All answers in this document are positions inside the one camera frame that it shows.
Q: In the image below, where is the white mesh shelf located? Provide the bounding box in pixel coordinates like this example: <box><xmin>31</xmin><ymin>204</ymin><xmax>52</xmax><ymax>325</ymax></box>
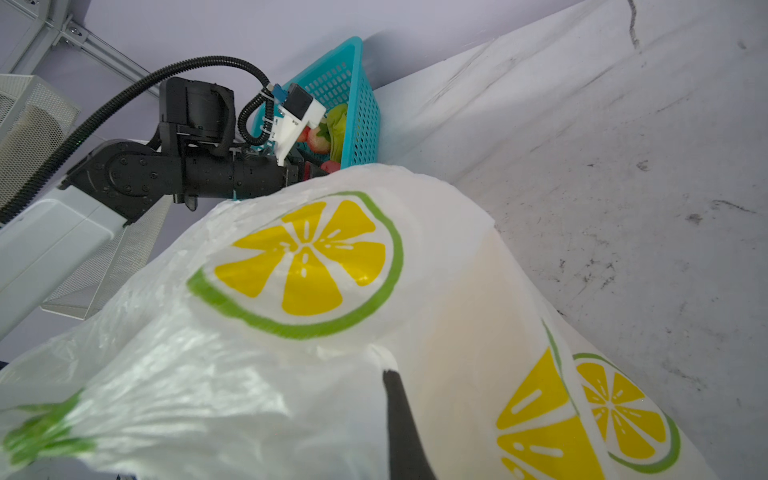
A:
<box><xmin>1</xmin><ymin>74</ymin><xmax>80</xmax><ymax>206</ymax></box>
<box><xmin>40</xmin><ymin>196</ymin><xmax>171</xmax><ymax>320</ymax></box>

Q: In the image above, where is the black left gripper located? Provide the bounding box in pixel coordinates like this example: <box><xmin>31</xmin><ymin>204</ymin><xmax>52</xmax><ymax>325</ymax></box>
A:
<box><xmin>158</xmin><ymin>77</ymin><xmax>300</xmax><ymax>201</ymax></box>

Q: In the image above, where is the small red fake fruit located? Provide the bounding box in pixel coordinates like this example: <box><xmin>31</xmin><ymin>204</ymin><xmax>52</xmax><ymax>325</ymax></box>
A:
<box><xmin>320</xmin><ymin>160</ymin><xmax>341</xmax><ymax>174</ymax></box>

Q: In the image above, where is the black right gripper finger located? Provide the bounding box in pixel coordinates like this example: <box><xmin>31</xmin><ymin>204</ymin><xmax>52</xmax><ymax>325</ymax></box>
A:
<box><xmin>382</xmin><ymin>370</ymin><xmax>436</xmax><ymax>480</ymax></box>

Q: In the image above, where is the white lemon print plastic bag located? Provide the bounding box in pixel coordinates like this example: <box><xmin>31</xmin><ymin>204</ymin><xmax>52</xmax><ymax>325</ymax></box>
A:
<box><xmin>1</xmin><ymin>165</ymin><xmax>714</xmax><ymax>479</ymax></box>

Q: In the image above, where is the teal plastic fruit basket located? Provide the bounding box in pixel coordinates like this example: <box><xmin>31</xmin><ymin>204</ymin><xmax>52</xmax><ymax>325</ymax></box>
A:
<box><xmin>250</xmin><ymin>35</ymin><xmax>383</xmax><ymax>170</ymax></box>

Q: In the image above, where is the green fake pear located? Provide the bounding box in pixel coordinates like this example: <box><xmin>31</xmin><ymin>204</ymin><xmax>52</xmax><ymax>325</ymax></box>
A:
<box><xmin>326</xmin><ymin>103</ymin><xmax>348</xmax><ymax>163</ymax></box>

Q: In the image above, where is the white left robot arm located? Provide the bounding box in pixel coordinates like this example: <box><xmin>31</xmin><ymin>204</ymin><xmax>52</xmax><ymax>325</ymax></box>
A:
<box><xmin>1</xmin><ymin>75</ymin><xmax>305</xmax><ymax>334</ymax></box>

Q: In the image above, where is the black left corrugated cable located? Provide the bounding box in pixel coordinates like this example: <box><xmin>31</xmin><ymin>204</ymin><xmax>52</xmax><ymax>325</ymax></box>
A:
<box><xmin>0</xmin><ymin>55</ymin><xmax>277</xmax><ymax>224</ymax></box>

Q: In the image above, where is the white mesh upper shelf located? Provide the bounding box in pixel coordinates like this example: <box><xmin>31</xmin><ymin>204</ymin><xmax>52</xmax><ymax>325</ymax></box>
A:
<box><xmin>1</xmin><ymin>74</ymin><xmax>80</xmax><ymax>206</ymax></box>

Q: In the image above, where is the white mesh lower shelf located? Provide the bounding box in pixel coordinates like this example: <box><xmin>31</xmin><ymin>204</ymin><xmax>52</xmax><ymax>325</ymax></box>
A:
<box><xmin>40</xmin><ymin>196</ymin><xmax>171</xmax><ymax>320</ymax></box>

